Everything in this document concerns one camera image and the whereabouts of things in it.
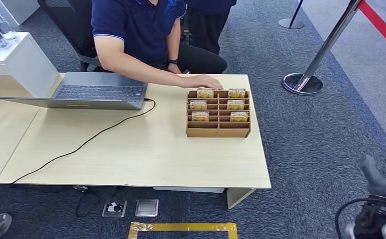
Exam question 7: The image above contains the person's left hand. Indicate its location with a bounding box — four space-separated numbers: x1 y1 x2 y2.
167 63 183 75

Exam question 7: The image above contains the person's right hand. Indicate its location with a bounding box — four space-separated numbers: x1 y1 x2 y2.
180 74 223 91

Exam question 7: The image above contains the yellow printed card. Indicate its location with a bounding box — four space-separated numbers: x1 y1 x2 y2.
196 87 215 99
226 99 246 111
189 100 208 111
191 111 210 122
230 111 249 122
228 88 247 99

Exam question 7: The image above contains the cardboard card holder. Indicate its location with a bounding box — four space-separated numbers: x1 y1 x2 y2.
186 88 251 138

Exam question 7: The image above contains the seated person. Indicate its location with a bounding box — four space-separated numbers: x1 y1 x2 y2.
91 0 228 91

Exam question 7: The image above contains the standing person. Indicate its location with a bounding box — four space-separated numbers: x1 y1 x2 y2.
181 0 237 56

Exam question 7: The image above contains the grey laptop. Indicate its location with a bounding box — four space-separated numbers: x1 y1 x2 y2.
0 72 149 111

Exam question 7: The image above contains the light wood desk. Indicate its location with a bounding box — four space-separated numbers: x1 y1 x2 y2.
0 74 272 210
0 73 65 184

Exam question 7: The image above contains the white under-desk tray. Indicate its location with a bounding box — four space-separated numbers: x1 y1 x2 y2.
153 186 226 194

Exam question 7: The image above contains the red barrier belt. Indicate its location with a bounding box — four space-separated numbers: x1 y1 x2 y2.
358 0 386 58

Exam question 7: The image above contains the closed steel floor box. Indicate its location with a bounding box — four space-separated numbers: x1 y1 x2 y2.
135 198 159 218

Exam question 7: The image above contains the open floor socket box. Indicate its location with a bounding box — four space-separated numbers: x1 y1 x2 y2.
102 199 128 219

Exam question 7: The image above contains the white cabinet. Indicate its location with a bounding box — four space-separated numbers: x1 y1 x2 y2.
0 0 40 26

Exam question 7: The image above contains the black laptop cable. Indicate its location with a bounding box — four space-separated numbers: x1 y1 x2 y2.
10 98 157 187

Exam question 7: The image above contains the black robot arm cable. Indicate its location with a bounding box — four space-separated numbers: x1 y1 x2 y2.
334 197 378 239

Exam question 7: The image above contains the dark stanchion post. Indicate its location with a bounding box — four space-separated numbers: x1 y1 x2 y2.
278 0 306 30

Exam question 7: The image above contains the chrome stanchion post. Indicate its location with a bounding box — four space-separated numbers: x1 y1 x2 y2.
281 0 363 96

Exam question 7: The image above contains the yellow floor tape frame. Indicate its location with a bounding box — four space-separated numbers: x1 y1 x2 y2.
127 222 238 239

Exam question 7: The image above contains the white display pedestal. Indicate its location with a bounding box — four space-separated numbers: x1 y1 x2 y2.
0 32 61 99

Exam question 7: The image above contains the black floor cable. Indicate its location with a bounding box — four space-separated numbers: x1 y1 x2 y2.
76 186 128 219

